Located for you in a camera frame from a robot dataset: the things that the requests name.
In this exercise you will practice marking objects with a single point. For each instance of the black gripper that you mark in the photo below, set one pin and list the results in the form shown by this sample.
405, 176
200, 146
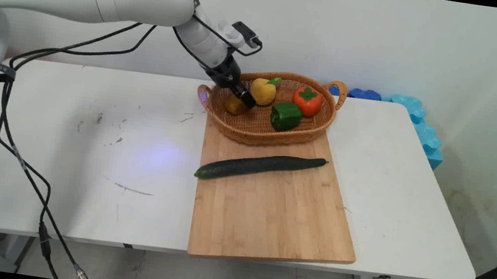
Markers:
224, 71

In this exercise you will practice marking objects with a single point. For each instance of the long dark green cucumber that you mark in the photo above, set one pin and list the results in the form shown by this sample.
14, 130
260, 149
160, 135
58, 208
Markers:
254, 166

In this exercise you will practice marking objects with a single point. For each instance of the brown toy potato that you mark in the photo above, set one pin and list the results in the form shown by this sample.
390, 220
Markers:
233, 105

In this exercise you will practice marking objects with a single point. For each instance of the yellow toy pear with leaf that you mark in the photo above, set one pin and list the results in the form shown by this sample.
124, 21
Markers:
262, 92

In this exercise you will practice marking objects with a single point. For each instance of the oval woven wicker basket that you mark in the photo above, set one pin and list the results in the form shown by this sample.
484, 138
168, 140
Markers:
255, 123

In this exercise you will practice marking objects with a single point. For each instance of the green toy bell pepper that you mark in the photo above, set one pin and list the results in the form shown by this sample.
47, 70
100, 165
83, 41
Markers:
286, 116

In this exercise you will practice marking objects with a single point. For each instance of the orange toy persimmon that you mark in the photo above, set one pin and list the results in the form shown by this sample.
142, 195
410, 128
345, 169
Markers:
307, 102

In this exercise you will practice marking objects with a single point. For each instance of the bamboo cutting board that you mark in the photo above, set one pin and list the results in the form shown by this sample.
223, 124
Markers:
267, 217

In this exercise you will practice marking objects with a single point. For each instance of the dark blue foam piece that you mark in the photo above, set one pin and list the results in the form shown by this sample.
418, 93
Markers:
364, 94

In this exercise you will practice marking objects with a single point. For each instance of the light blue foam piece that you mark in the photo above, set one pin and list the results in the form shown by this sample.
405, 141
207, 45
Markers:
425, 130

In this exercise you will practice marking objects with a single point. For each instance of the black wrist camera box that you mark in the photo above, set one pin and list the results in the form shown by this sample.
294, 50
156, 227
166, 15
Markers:
244, 32

